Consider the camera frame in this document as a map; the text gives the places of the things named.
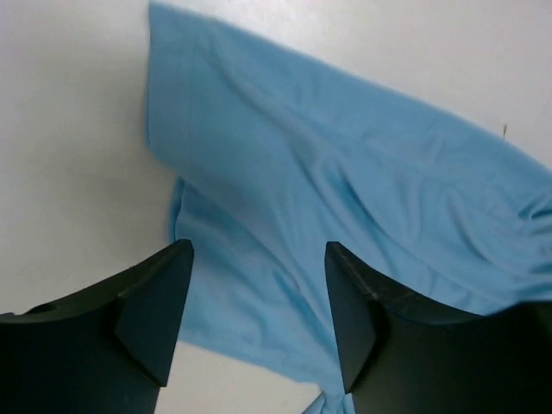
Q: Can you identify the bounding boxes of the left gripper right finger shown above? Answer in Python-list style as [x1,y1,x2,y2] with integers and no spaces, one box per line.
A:
[324,242,551,413]

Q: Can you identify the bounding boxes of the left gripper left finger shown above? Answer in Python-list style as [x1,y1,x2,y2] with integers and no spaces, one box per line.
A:
[1,240,193,413]

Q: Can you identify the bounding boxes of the light blue shorts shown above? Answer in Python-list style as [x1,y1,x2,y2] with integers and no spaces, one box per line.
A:
[146,3,551,413]

